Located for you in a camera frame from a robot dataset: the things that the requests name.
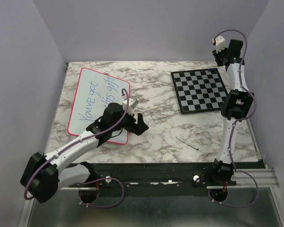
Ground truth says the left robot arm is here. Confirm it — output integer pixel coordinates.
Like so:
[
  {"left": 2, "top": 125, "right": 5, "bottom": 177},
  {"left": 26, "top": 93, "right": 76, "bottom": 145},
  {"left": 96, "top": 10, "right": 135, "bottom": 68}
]
[{"left": 20, "top": 103, "right": 149, "bottom": 203}]

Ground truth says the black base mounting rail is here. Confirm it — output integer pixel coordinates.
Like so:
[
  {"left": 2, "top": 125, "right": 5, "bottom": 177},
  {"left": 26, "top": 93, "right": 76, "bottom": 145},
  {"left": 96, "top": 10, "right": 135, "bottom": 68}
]
[{"left": 68, "top": 162, "right": 237, "bottom": 206}]

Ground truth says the blue whiteboard marker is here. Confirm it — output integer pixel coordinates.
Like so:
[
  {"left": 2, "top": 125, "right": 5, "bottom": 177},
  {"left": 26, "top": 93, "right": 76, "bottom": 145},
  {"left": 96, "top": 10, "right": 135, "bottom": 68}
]
[{"left": 176, "top": 137, "right": 199, "bottom": 150}]

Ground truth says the pink framed whiteboard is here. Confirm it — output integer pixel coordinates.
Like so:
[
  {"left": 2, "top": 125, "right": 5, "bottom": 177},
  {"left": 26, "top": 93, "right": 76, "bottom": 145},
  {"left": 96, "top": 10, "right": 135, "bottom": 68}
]
[{"left": 67, "top": 68, "right": 131, "bottom": 136}]

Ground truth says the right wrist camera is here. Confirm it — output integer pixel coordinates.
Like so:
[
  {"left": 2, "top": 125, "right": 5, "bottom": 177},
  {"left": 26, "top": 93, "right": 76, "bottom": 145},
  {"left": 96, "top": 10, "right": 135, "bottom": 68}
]
[{"left": 212, "top": 35, "right": 227, "bottom": 53}]

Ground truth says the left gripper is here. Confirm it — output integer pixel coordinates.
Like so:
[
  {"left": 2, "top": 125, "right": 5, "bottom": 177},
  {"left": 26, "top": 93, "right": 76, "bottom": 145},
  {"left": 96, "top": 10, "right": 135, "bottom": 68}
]
[{"left": 111, "top": 106, "right": 149, "bottom": 136}]

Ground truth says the black grey chessboard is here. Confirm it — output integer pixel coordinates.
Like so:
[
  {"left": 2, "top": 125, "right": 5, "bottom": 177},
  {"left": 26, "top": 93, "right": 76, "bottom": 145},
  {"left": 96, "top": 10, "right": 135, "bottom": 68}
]
[{"left": 171, "top": 68, "right": 228, "bottom": 115}]

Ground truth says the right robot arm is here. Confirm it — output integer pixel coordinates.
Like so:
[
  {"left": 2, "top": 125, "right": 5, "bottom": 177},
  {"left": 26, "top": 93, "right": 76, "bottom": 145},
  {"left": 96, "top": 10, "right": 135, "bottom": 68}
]
[{"left": 208, "top": 35, "right": 254, "bottom": 185}]

